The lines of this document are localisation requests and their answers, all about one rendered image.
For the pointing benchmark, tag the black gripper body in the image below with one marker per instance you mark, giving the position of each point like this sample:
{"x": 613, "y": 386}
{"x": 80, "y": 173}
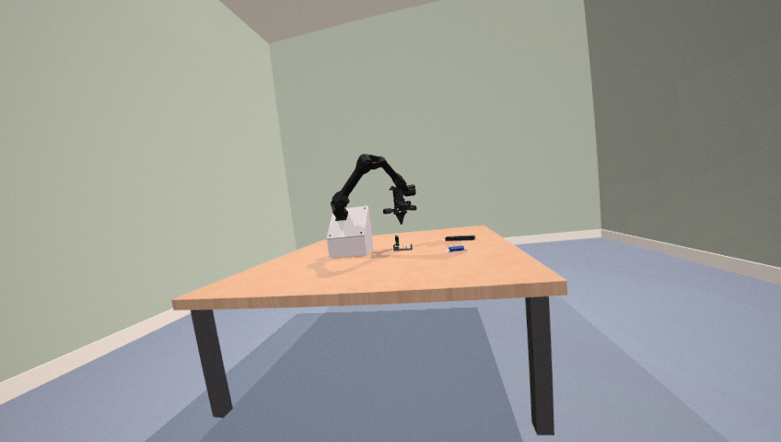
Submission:
{"x": 389, "y": 210}

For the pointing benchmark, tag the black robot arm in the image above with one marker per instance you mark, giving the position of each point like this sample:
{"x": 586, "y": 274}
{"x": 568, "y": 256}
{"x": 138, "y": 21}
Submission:
{"x": 364, "y": 164}

